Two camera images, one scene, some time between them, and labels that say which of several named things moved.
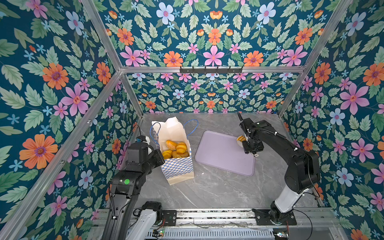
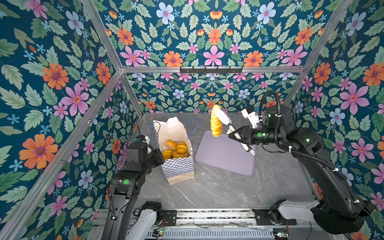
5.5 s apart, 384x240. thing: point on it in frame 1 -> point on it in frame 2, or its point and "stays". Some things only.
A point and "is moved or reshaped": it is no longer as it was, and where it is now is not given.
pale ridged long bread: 240,139 is moved or reshaped
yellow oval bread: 167,154 stays
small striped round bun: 181,148 stays
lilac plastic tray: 223,151 stays
